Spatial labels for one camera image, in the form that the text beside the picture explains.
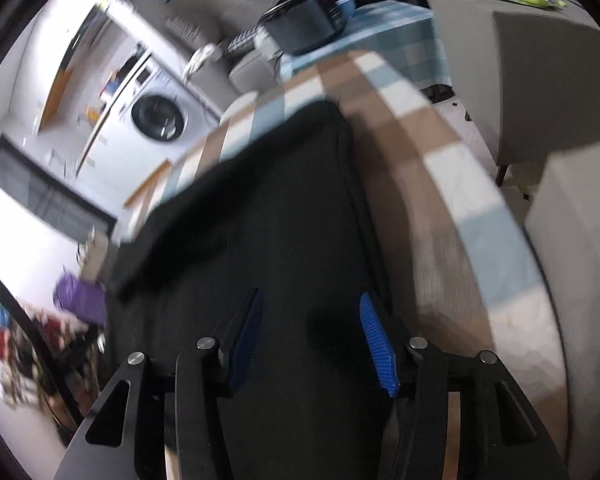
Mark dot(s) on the blue cup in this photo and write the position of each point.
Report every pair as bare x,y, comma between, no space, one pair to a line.
346,7

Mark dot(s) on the white washing machine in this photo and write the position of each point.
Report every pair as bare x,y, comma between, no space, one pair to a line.
157,117

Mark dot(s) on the dark grey rice cooker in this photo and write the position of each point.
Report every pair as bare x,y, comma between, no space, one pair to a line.
305,22

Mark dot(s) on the houndstooth pillow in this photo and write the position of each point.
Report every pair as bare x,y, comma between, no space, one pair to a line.
245,40

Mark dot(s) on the white wall cabinet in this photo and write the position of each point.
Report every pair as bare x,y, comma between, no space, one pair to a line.
75,60

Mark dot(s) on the white cloth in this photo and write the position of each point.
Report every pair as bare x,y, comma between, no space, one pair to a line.
200,60

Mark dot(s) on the purple bag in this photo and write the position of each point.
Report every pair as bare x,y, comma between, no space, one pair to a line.
80,300

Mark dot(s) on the black knit sweater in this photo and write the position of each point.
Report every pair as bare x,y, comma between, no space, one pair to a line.
290,220

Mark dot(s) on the teal checked cloth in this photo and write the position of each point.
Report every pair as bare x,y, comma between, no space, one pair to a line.
395,35

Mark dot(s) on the pile of colourful clothes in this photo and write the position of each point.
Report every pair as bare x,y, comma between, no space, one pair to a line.
35,355

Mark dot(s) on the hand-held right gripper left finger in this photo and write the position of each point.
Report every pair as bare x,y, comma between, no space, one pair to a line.
247,340

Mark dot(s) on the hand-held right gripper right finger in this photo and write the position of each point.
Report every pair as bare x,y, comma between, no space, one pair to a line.
377,345

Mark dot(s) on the black framed glass door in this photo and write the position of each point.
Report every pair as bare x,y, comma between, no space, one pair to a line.
45,195

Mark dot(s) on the grey ottoman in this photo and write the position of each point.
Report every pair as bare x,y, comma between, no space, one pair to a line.
545,85
580,220

